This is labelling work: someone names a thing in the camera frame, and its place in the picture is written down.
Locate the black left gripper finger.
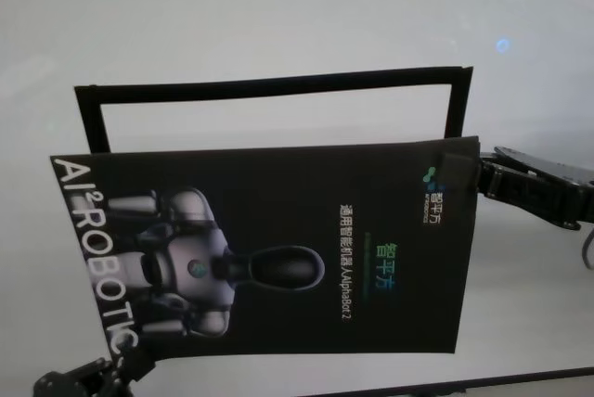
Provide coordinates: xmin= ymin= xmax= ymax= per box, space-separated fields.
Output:
xmin=113 ymin=345 xmax=157 ymax=382

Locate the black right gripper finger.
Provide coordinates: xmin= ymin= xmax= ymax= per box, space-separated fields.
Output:
xmin=438 ymin=151 xmax=511 ymax=197

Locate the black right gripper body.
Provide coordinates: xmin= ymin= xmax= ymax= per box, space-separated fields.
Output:
xmin=494 ymin=146 xmax=594 ymax=231

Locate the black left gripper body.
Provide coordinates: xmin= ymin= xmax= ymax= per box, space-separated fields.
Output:
xmin=30 ymin=357 xmax=134 ymax=397

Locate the black robot print poster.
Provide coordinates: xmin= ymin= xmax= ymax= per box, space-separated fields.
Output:
xmin=48 ymin=135 xmax=481 ymax=368

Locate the black tape frame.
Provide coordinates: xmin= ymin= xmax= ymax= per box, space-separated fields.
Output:
xmin=73 ymin=65 xmax=474 ymax=156

